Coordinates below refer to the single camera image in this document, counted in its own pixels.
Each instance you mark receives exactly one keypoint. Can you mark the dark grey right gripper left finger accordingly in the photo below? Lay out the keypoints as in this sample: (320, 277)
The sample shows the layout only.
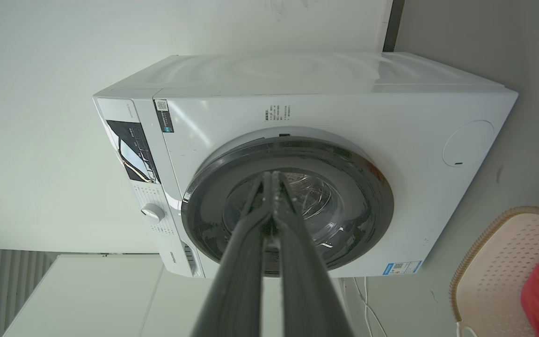
(236, 281)

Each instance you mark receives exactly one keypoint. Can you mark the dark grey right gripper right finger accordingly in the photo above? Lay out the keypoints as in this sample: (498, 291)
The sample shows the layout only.
(307, 285)

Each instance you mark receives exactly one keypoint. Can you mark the pink perforated laundry basket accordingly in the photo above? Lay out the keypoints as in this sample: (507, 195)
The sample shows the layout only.
(498, 276)

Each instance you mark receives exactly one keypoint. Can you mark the round dark washing machine door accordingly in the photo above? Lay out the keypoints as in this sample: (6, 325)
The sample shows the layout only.
(344, 196)

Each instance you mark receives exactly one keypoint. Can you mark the white cabinet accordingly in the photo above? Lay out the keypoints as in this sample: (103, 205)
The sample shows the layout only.
(105, 299)

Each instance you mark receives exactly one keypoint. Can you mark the white front-load washing machine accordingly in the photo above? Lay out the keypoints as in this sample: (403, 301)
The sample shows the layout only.
(344, 117)

